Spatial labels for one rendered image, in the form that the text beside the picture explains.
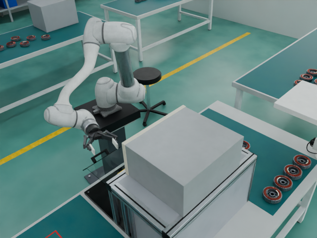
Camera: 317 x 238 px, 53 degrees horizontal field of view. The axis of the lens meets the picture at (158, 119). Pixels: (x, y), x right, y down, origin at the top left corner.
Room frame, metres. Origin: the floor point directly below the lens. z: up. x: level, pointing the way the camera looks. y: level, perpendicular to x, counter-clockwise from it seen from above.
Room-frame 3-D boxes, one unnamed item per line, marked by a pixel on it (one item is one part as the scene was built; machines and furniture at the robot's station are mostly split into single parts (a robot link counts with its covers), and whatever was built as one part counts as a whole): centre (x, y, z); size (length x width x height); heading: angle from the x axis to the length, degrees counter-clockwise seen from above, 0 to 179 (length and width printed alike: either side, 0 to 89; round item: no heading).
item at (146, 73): (3.26, 0.10, 0.28); 0.54 x 0.49 x 0.56; 43
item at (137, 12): (5.60, -0.13, 0.38); 1.90 x 0.90 x 0.75; 133
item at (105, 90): (2.17, 0.40, 0.99); 0.18 x 0.16 x 0.22; 85
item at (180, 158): (1.16, -0.11, 1.22); 0.44 x 0.39 x 0.20; 133
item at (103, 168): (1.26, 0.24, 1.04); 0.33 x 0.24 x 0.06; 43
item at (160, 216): (1.17, -0.12, 1.09); 0.68 x 0.44 x 0.05; 133
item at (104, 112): (2.16, 0.43, 0.85); 0.22 x 0.18 x 0.06; 130
